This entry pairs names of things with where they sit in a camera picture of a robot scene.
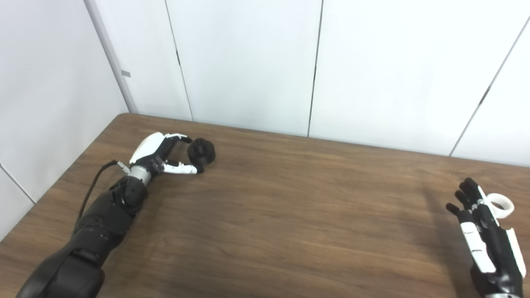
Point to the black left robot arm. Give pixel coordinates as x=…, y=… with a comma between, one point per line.
x=95, y=231

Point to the round black plastic part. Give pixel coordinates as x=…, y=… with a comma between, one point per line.
x=203, y=153

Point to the grey wall corner trim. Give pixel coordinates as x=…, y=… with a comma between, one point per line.
x=112, y=58

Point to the small grey wall tag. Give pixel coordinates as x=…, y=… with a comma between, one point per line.
x=126, y=73

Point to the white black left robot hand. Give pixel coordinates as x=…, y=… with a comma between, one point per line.
x=149, y=145

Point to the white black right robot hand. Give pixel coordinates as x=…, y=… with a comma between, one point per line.
x=497, y=244

